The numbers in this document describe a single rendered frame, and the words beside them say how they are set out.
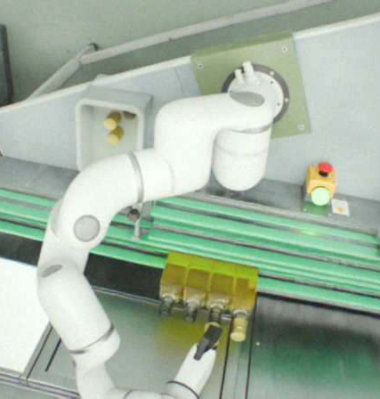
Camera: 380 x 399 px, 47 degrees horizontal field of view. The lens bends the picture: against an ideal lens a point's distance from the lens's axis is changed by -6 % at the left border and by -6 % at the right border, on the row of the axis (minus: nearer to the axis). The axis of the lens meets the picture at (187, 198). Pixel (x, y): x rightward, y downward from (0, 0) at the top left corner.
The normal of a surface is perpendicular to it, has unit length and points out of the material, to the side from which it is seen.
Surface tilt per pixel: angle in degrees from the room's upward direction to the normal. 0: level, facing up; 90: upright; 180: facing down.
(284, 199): 90
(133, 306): 90
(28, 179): 90
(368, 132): 0
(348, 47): 0
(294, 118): 3
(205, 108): 79
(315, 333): 89
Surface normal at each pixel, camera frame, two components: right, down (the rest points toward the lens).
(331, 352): 0.09, -0.78
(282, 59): -0.23, 0.59
